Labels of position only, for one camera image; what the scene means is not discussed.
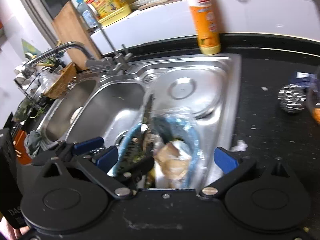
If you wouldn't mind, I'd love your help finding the crinkled clear foil wrapper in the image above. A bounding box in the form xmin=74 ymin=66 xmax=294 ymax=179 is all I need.
xmin=114 ymin=94 xmax=154 ymax=176

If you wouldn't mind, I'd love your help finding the clear plastic bag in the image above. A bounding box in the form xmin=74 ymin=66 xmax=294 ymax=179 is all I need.
xmin=154 ymin=140 xmax=191 ymax=189

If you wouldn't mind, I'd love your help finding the steel wool ball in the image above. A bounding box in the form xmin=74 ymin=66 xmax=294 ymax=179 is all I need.
xmin=278 ymin=84 xmax=306 ymax=114

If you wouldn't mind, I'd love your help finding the orange carrot slice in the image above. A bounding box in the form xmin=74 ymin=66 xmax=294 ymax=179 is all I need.
xmin=311 ymin=107 xmax=320 ymax=124

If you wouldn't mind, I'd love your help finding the clear glass bowl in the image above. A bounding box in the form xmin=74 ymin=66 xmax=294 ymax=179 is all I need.
xmin=306 ymin=67 xmax=319 ymax=116

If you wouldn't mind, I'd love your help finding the blue cookie snack packet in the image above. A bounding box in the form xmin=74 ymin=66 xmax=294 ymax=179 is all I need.
xmin=290 ymin=72 xmax=316 ymax=89

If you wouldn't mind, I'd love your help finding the person's left hand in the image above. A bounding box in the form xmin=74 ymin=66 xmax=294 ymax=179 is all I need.
xmin=1 ymin=217 xmax=30 ymax=240

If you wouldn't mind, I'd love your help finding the white paper scrap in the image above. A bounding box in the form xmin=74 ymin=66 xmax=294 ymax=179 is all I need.
xmin=230 ymin=140 xmax=248 ymax=152

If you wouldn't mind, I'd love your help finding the blue bin with plastic liner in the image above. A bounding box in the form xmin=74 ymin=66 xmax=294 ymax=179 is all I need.
xmin=109 ymin=107 xmax=202 ymax=189

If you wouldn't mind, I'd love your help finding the stainless steel sink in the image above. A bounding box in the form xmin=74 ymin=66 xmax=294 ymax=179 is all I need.
xmin=38 ymin=54 xmax=242 ymax=187

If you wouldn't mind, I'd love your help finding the wicker basket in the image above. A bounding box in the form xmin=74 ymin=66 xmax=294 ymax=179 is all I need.
xmin=43 ymin=62 xmax=77 ymax=99

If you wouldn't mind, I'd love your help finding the round sink lid cover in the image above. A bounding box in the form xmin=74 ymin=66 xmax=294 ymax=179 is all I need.
xmin=150 ymin=68 xmax=224 ymax=119

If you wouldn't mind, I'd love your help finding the dish drying rack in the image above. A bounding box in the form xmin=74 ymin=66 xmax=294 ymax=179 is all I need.
xmin=14 ymin=59 xmax=66 ymax=109

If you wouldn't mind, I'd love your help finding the main sink faucet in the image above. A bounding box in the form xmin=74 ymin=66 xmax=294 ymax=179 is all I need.
xmin=21 ymin=41 xmax=116 ymax=79

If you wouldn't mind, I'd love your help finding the thin drinking water tap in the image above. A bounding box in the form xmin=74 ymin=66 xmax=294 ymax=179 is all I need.
xmin=96 ymin=22 xmax=133 ymax=74

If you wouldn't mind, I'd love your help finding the wooden cutting board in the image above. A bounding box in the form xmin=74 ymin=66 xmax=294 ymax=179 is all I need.
xmin=52 ymin=1 xmax=101 ymax=59

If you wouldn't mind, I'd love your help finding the plastic water bottle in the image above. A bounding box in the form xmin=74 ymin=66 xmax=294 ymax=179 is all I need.
xmin=76 ymin=0 xmax=98 ymax=29

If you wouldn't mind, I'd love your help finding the yellow detergent jug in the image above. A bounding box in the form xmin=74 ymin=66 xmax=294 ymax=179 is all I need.
xmin=84 ymin=0 xmax=131 ymax=27

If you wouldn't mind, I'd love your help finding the orange dish soap bottle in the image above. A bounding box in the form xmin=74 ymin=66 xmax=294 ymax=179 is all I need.
xmin=187 ymin=0 xmax=221 ymax=55

